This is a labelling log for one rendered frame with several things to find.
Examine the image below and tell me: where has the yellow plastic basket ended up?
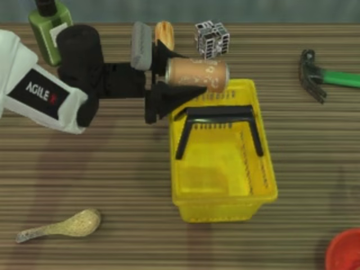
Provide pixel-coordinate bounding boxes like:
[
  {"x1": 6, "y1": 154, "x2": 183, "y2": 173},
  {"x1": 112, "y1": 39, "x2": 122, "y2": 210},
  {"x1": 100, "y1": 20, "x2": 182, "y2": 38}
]
[{"x1": 168, "y1": 78, "x2": 279, "y2": 223}]

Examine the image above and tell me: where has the black and white cube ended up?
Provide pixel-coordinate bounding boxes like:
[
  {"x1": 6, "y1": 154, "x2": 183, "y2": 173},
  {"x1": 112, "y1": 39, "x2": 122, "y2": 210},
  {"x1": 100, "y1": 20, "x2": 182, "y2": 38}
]
[{"x1": 194, "y1": 19, "x2": 231, "y2": 60}]

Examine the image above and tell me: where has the orange bread roll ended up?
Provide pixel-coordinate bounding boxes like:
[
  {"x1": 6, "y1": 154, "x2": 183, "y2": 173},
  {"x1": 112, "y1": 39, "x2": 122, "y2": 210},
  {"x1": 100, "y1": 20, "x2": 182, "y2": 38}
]
[{"x1": 154, "y1": 21, "x2": 175, "y2": 51}]

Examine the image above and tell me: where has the green bottle with black cap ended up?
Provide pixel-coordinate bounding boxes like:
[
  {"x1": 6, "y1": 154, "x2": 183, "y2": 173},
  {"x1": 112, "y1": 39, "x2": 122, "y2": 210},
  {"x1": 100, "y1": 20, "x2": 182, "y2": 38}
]
[{"x1": 28, "y1": 0, "x2": 74, "y2": 67}]

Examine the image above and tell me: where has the speckled beige ceramic spoon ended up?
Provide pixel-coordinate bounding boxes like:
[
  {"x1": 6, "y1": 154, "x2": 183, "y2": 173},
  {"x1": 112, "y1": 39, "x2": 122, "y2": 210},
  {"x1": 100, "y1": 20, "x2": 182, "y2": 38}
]
[{"x1": 15, "y1": 208, "x2": 101, "y2": 244}]

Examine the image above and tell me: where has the red bowl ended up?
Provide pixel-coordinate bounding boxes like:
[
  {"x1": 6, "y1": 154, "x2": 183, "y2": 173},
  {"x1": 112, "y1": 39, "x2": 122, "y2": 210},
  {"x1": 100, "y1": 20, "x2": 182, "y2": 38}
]
[{"x1": 326, "y1": 228, "x2": 360, "y2": 270}]

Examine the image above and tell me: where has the orange metallic can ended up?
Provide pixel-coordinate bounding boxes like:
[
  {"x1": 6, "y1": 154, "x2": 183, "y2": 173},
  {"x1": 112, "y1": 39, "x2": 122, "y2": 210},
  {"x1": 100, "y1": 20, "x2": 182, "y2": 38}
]
[{"x1": 164, "y1": 57, "x2": 231, "y2": 93}]

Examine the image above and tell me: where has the grey camera box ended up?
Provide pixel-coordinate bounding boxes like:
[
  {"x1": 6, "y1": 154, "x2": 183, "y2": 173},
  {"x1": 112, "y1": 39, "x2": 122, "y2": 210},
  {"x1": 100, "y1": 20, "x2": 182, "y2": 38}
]
[{"x1": 130, "y1": 21, "x2": 153, "y2": 70}]

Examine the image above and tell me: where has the hammer with green handle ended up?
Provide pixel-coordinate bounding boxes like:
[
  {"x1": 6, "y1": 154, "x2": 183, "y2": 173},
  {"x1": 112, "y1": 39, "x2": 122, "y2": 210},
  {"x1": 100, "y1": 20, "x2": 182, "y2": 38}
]
[{"x1": 298, "y1": 49, "x2": 360, "y2": 105}]

